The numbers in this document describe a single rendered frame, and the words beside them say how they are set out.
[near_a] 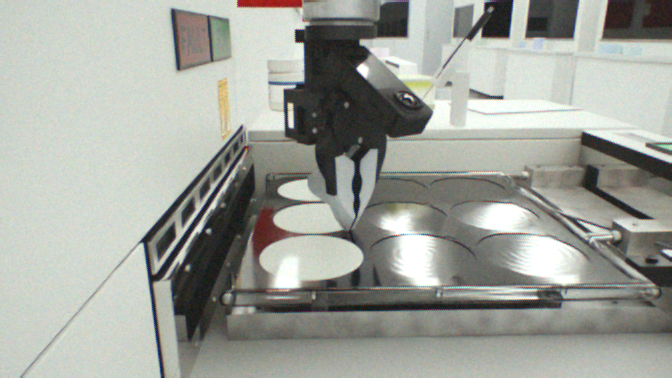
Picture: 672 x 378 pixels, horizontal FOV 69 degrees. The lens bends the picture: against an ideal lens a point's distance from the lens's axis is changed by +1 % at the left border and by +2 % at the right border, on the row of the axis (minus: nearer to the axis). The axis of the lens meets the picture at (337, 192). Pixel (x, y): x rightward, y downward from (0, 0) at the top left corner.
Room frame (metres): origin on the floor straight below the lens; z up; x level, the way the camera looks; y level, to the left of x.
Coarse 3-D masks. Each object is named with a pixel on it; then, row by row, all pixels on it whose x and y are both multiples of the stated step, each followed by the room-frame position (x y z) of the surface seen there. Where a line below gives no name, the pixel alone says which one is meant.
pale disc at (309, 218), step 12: (312, 204) 0.58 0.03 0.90; (324, 204) 0.58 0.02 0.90; (276, 216) 0.54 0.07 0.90; (288, 216) 0.54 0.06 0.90; (300, 216) 0.54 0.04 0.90; (312, 216) 0.54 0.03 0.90; (324, 216) 0.54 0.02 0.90; (288, 228) 0.50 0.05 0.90; (300, 228) 0.50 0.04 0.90; (312, 228) 0.50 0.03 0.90; (324, 228) 0.50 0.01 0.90; (336, 228) 0.50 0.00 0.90
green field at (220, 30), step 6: (216, 24) 0.57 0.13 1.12; (222, 24) 0.61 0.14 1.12; (228, 24) 0.65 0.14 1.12; (216, 30) 0.57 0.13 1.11; (222, 30) 0.61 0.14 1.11; (228, 30) 0.65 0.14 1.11; (216, 36) 0.57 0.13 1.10; (222, 36) 0.60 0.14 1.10; (228, 36) 0.64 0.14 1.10; (216, 42) 0.57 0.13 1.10; (222, 42) 0.60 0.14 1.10; (228, 42) 0.64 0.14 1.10; (216, 48) 0.56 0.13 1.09; (222, 48) 0.60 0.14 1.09; (228, 48) 0.64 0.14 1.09; (216, 54) 0.56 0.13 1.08; (222, 54) 0.60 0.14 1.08; (228, 54) 0.63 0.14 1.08
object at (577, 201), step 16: (544, 192) 0.69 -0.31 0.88; (560, 192) 0.69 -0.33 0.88; (576, 192) 0.69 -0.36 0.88; (560, 208) 0.62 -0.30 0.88; (576, 208) 0.62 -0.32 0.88; (592, 208) 0.62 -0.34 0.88; (608, 208) 0.62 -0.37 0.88; (576, 224) 0.58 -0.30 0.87; (608, 224) 0.56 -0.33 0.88; (624, 256) 0.48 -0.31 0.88; (640, 256) 0.47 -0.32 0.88; (656, 256) 0.47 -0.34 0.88; (656, 304) 0.42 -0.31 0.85
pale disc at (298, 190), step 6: (300, 180) 0.69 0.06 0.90; (306, 180) 0.69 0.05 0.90; (282, 186) 0.66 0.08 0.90; (288, 186) 0.66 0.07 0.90; (294, 186) 0.66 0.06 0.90; (300, 186) 0.66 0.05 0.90; (306, 186) 0.66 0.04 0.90; (282, 192) 0.63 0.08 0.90; (288, 192) 0.63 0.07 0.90; (294, 192) 0.63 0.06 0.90; (300, 192) 0.63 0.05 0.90; (306, 192) 0.63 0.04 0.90; (294, 198) 0.61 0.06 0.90; (300, 198) 0.61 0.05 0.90; (306, 198) 0.61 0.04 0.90; (312, 198) 0.61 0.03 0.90; (318, 198) 0.61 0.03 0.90
